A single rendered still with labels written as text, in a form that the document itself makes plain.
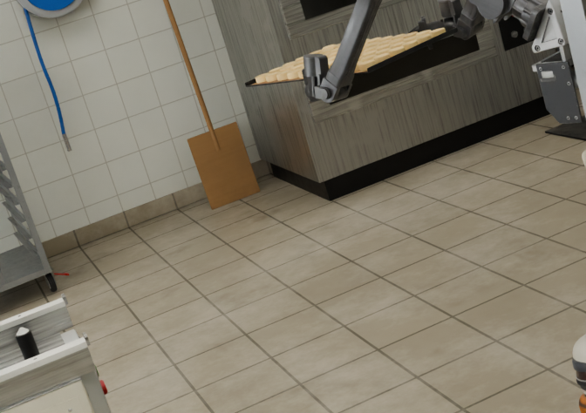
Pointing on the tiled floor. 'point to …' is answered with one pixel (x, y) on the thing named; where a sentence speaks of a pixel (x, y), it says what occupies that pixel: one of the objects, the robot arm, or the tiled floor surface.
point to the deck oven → (271, 152)
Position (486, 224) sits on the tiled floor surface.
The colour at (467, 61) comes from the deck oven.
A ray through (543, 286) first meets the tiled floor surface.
